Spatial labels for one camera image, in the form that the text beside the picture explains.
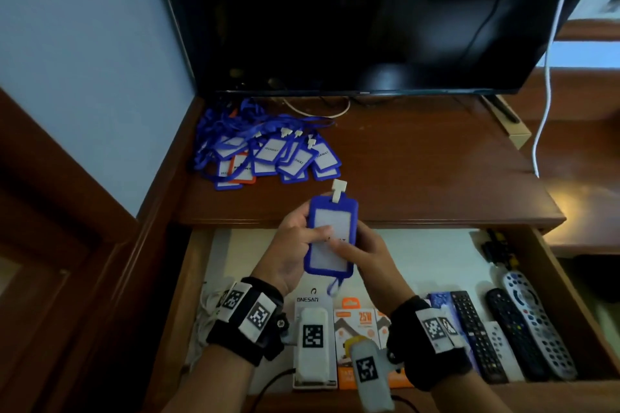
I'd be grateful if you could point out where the thick white power cable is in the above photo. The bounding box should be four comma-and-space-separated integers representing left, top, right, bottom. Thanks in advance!
532, 0, 581, 179

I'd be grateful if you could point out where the person's left hand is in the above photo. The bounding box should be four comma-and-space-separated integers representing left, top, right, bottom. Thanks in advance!
251, 199, 335, 297

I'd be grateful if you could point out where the black plug adapter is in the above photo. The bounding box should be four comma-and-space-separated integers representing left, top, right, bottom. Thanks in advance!
482, 241, 507, 263

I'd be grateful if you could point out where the black left wristband with markers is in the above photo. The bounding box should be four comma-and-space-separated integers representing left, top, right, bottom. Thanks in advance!
205, 276, 290, 368

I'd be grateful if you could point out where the pile of blue ID lanyards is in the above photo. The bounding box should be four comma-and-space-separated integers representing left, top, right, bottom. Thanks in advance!
192, 97, 344, 192

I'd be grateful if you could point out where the slim black remote control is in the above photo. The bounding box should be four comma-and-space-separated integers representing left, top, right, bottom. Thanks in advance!
450, 290, 510, 385

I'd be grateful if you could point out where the black right camera cable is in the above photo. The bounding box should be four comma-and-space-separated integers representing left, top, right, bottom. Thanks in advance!
391, 394, 420, 413

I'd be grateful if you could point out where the person's right hand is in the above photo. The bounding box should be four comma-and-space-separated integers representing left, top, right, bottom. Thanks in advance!
329, 219, 417, 317

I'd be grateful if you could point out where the brown wooden side cabinet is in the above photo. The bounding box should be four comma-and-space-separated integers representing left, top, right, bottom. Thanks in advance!
503, 66, 620, 256

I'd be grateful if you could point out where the small yellow flashlight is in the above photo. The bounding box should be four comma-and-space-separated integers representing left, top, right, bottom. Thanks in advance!
496, 233, 522, 271

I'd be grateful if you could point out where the wide black remote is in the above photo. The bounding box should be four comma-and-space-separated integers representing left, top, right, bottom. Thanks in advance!
486, 287, 551, 382

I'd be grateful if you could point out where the black cloth bundle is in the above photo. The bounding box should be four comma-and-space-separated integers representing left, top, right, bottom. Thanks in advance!
571, 255, 620, 302

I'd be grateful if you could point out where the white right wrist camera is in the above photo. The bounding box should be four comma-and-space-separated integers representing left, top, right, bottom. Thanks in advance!
348, 336, 403, 413

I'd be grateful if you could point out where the small white remote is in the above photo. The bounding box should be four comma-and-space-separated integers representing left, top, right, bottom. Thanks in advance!
484, 320, 526, 383

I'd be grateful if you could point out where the thin beige cable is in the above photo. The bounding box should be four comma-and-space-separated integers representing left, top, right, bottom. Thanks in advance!
280, 97, 351, 119

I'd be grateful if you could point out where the black camera cable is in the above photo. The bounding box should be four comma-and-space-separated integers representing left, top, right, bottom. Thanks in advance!
391, 394, 420, 413
249, 368, 297, 413

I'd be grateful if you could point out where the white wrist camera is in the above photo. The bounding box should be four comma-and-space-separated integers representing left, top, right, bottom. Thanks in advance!
348, 336, 403, 413
292, 307, 338, 387

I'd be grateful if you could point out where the black television stand leg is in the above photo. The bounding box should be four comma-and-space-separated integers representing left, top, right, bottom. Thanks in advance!
484, 94, 522, 124

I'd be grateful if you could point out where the wooden drawer with white bottom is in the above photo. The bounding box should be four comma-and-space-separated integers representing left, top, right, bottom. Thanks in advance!
143, 226, 620, 413

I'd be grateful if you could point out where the black television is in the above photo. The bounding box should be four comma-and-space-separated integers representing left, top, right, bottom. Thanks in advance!
147, 0, 620, 98

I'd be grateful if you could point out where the white charger box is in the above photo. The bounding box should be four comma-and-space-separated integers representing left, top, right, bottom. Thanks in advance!
292, 287, 338, 390

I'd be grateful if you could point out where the black left camera cable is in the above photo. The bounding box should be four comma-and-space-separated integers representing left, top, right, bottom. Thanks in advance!
249, 368, 297, 413

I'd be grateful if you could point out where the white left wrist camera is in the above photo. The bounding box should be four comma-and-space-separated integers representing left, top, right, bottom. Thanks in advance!
292, 307, 338, 387

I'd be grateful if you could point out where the large white remote control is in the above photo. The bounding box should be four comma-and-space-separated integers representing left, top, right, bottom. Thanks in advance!
502, 270, 578, 381

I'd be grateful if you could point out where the black wristband with markers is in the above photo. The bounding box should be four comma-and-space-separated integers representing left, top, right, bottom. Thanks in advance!
205, 276, 290, 368
386, 295, 473, 392

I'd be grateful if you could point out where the blue badge holder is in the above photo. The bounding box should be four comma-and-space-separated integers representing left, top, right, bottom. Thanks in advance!
304, 179, 359, 297

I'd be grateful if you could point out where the black right wristband with markers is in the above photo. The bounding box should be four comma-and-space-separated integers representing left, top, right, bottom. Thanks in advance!
386, 295, 473, 392

